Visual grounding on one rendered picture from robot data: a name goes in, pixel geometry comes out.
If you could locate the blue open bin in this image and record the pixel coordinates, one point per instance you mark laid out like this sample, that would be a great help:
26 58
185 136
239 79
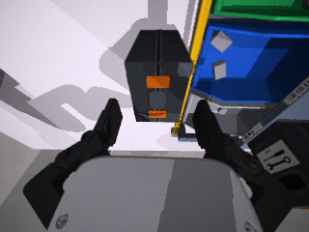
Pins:
264 63

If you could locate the yellow bar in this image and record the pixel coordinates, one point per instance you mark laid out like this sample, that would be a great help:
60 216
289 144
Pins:
201 22

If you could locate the green open bin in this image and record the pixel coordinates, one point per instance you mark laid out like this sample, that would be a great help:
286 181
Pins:
280 10

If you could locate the grey metal block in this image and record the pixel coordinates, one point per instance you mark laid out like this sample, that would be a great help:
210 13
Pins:
219 69
220 41

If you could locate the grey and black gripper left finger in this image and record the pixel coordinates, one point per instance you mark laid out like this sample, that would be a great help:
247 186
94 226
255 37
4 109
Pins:
45 190

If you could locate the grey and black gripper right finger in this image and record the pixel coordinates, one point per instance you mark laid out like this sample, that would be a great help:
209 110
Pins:
271 200

